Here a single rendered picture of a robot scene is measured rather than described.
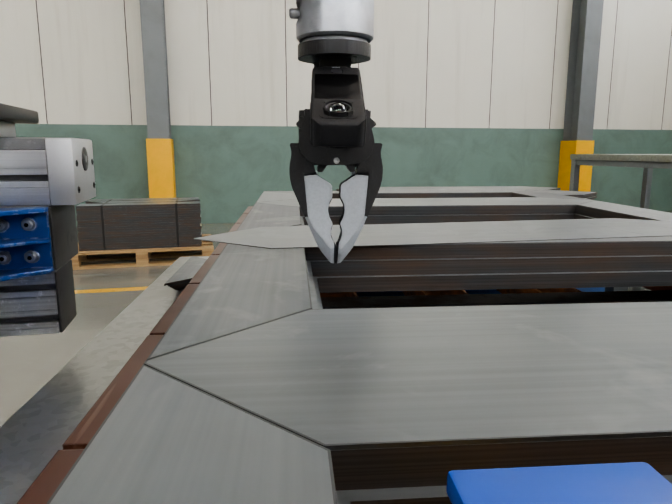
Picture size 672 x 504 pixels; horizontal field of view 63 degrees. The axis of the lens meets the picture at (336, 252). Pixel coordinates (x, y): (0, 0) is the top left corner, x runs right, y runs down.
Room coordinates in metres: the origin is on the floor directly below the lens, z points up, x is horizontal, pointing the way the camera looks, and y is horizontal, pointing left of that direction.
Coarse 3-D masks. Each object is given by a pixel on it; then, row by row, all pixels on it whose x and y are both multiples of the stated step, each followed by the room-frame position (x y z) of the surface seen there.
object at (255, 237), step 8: (232, 232) 0.73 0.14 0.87; (240, 232) 0.73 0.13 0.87; (248, 232) 0.73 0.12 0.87; (256, 232) 0.73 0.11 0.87; (264, 232) 0.72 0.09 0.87; (224, 240) 0.66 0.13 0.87; (232, 240) 0.66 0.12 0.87; (240, 240) 0.66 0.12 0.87; (248, 240) 0.66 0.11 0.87; (256, 240) 0.66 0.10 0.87; (264, 240) 0.66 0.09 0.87; (272, 248) 0.61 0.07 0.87
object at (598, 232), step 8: (544, 224) 0.81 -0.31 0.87; (552, 224) 0.81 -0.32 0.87; (560, 224) 0.81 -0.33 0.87; (568, 224) 0.81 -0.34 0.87; (576, 224) 0.81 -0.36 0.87; (584, 224) 0.81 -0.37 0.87; (592, 224) 0.81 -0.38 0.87; (576, 232) 0.73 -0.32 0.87; (584, 232) 0.73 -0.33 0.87; (592, 232) 0.73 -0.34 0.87; (600, 232) 0.73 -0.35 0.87; (608, 232) 0.73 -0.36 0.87; (616, 232) 0.73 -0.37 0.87; (624, 232) 0.73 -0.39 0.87; (632, 232) 0.73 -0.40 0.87
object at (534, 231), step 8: (488, 224) 0.81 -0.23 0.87; (496, 224) 0.81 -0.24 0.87; (504, 224) 0.81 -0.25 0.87; (512, 224) 0.81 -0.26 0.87; (520, 224) 0.81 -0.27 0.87; (528, 224) 0.81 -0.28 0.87; (536, 224) 0.81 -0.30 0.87; (512, 232) 0.73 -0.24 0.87; (520, 232) 0.73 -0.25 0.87; (528, 232) 0.73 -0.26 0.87; (536, 232) 0.73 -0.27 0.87; (544, 232) 0.73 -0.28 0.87; (552, 232) 0.73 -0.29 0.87; (560, 232) 0.73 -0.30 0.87; (568, 232) 0.73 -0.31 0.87
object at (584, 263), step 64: (320, 256) 0.63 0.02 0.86; (384, 256) 0.64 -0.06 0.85; (448, 256) 0.65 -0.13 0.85; (512, 256) 0.65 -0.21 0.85; (576, 256) 0.66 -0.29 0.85; (640, 256) 0.66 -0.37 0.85; (384, 448) 0.19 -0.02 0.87; (448, 448) 0.19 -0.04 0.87; (512, 448) 0.19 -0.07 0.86; (576, 448) 0.20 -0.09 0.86; (640, 448) 0.20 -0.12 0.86
